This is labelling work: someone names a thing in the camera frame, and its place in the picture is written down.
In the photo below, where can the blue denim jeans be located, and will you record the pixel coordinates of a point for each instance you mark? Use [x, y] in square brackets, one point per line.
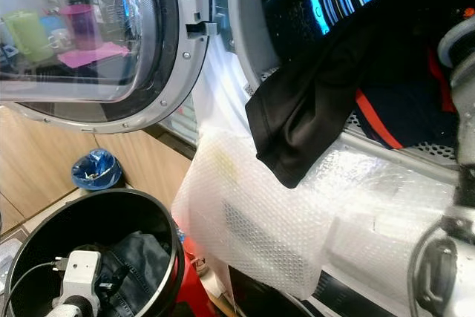
[137, 269]

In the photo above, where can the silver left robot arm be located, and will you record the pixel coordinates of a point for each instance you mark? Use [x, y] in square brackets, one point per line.
[70, 308]

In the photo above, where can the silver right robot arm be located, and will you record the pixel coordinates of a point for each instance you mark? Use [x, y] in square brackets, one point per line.
[462, 94]

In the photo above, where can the silver front-load washing machine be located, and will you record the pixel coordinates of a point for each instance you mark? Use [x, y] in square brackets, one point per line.
[241, 27]

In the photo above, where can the light wood cabinet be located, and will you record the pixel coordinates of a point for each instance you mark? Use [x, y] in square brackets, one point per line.
[37, 154]

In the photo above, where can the bin with blue bag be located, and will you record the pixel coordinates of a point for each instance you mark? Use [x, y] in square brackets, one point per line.
[96, 170]

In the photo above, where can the black round laundry bucket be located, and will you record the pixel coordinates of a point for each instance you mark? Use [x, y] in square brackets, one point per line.
[37, 235]

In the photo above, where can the round glass washer door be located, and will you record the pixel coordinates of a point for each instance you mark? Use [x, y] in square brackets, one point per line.
[104, 42]

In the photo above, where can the red plastic stool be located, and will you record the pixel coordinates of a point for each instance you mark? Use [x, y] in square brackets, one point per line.
[197, 287]

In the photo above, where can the black trousers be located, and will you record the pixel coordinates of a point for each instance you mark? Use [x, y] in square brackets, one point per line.
[312, 102]

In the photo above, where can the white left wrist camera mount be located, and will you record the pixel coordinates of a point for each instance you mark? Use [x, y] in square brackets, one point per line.
[80, 276]

